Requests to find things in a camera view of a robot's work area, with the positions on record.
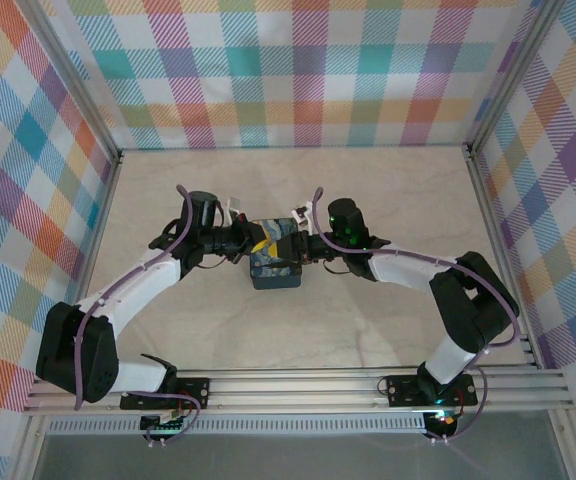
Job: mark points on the dark blue painted box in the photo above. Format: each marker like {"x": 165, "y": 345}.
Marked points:
{"x": 275, "y": 275}

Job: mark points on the aluminium mounting rail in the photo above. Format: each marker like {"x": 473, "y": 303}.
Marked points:
{"x": 293, "y": 390}

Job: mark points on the aluminium side frame rail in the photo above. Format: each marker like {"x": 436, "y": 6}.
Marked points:
{"x": 493, "y": 225}
{"x": 103, "y": 210}

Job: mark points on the aluminium frame post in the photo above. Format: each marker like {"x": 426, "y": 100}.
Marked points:
{"x": 68, "y": 80}
{"x": 518, "y": 65}

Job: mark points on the green black connector board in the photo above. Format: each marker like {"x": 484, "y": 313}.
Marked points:
{"x": 165, "y": 426}

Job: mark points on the yellow padlock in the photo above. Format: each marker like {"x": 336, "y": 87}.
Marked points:
{"x": 265, "y": 246}

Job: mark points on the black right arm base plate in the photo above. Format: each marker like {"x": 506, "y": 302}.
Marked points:
{"x": 403, "y": 392}

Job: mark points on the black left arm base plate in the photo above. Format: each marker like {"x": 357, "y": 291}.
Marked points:
{"x": 193, "y": 390}

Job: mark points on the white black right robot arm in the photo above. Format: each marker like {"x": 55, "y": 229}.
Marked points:
{"x": 403, "y": 270}

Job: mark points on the yellow black power connector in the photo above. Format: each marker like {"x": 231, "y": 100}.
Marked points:
{"x": 443, "y": 420}

